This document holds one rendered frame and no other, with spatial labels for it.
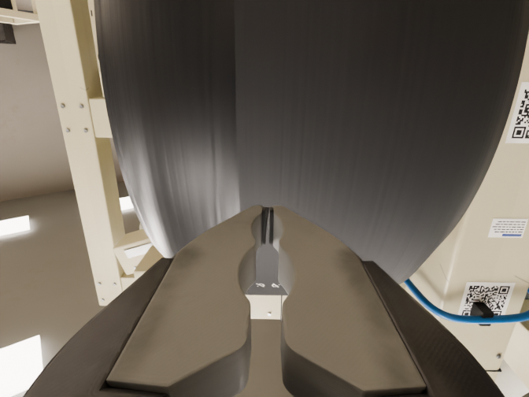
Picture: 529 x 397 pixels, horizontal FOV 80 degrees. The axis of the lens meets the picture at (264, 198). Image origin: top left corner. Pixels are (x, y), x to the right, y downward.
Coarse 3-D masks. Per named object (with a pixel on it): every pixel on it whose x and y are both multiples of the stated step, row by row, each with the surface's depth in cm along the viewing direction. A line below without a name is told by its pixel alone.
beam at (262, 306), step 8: (152, 248) 90; (144, 256) 87; (152, 256) 86; (160, 256) 86; (144, 264) 83; (152, 264) 83; (136, 272) 80; (144, 272) 80; (248, 296) 82; (256, 296) 82; (264, 296) 82; (272, 296) 82; (280, 296) 82; (256, 304) 83; (264, 304) 83; (272, 304) 83; (280, 304) 83; (256, 312) 84; (264, 312) 84; (272, 312) 84; (280, 312) 84; (280, 320) 85
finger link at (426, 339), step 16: (368, 272) 9; (384, 272) 9; (384, 288) 8; (400, 288) 8; (384, 304) 8; (400, 304) 8; (416, 304) 8; (400, 320) 8; (416, 320) 8; (432, 320) 8; (416, 336) 7; (432, 336) 7; (448, 336) 7; (416, 352) 7; (432, 352) 7; (448, 352) 7; (464, 352) 7; (432, 368) 6; (448, 368) 6; (464, 368) 6; (480, 368) 6; (432, 384) 6; (448, 384) 6; (464, 384) 6; (480, 384) 6; (496, 384) 6
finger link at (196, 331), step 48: (192, 240) 10; (240, 240) 10; (192, 288) 8; (240, 288) 8; (144, 336) 7; (192, 336) 7; (240, 336) 7; (144, 384) 6; (192, 384) 6; (240, 384) 7
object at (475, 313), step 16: (416, 288) 55; (528, 288) 52; (432, 304) 51; (480, 304) 50; (448, 320) 49; (464, 320) 48; (480, 320) 48; (496, 320) 48; (512, 320) 48; (528, 320) 48
